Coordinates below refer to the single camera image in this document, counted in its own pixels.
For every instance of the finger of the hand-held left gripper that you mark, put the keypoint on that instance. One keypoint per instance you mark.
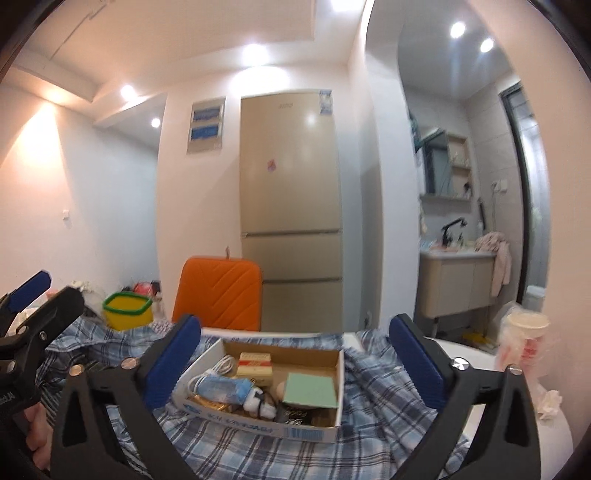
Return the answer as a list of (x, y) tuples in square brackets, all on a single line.
[(60, 307), (30, 288)]

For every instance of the grey electrical distribution panel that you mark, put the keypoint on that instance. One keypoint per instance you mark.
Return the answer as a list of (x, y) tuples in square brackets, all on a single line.
[(205, 147)]

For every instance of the orange chair back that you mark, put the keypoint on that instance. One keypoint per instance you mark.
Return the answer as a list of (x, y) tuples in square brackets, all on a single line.
[(217, 295)]

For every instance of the crumpled white tissue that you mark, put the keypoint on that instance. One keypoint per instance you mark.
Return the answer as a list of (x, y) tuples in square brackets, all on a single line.
[(549, 402)]

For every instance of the yellow plastic bag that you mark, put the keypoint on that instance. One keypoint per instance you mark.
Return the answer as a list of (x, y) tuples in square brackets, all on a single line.
[(478, 340)]

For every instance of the hanging blue cloth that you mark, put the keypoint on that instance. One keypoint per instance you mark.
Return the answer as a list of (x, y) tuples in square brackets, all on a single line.
[(415, 134)]

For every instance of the cream red band cigarette pack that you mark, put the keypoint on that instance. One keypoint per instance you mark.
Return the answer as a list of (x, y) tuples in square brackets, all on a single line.
[(254, 364)]

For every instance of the black door frame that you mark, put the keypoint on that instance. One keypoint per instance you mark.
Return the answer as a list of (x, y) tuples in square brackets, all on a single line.
[(519, 184)]

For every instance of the blue plaid shirt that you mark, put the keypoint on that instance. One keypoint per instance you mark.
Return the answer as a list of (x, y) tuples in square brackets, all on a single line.
[(258, 459)]

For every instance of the light blue face mask pack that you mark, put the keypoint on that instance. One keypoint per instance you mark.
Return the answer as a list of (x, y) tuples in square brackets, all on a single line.
[(221, 387)]

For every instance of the floral patterned cloth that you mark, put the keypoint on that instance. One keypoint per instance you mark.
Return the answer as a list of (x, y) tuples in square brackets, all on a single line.
[(161, 326)]

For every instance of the beige three-door refrigerator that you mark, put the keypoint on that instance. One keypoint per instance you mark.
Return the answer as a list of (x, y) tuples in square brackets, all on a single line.
[(291, 207)]

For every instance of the pink fridge sticker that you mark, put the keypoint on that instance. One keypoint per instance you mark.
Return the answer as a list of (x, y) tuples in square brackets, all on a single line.
[(271, 165)]

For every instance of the grey cloth pile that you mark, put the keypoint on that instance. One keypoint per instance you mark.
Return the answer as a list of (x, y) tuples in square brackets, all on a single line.
[(85, 286)]

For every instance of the red bag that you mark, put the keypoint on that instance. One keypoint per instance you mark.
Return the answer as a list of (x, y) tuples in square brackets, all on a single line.
[(145, 288)]

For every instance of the blue white fridge label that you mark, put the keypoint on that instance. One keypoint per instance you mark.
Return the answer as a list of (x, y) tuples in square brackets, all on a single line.
[(325, 102)]

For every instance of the green paper pad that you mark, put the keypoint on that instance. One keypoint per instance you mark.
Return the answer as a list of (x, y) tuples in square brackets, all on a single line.
[(309, 390)]

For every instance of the yellow bin with green rim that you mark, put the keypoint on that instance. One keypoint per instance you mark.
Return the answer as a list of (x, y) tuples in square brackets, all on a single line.
[(127, 317)]

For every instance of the pinkish towel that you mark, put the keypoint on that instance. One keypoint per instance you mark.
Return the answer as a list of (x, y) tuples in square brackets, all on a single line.
[(498, 258)]

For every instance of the shallow cardboard box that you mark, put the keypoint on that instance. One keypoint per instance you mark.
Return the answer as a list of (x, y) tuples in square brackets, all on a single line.
[(277, 431)]

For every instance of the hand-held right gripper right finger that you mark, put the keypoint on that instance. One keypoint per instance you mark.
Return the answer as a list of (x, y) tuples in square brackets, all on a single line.
[(418, 367)]

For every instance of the black faucet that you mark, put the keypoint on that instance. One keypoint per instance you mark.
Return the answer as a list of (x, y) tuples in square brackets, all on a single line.
[(448, 230)]

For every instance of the beige vanity cabinet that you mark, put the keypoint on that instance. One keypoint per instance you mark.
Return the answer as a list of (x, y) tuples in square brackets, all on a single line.
[(452, 286)]

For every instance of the red print paper cup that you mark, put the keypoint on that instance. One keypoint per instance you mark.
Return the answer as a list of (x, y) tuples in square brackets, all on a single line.
[(526, 341)]

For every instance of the bathroom mirror cabinet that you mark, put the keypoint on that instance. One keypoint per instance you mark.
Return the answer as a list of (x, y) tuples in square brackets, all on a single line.
[(436, 161)]

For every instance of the beige round slotted disc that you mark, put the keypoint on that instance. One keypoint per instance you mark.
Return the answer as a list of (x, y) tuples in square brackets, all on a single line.
[(280, 390)]

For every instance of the person's left hand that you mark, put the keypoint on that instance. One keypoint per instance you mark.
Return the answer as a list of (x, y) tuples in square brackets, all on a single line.
[(39, 429)]

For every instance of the white wall socket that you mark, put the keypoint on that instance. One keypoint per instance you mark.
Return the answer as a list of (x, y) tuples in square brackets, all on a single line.
[(497, 186)]

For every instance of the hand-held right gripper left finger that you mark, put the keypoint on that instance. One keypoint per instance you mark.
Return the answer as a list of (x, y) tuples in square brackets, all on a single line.
[(173, 364)]

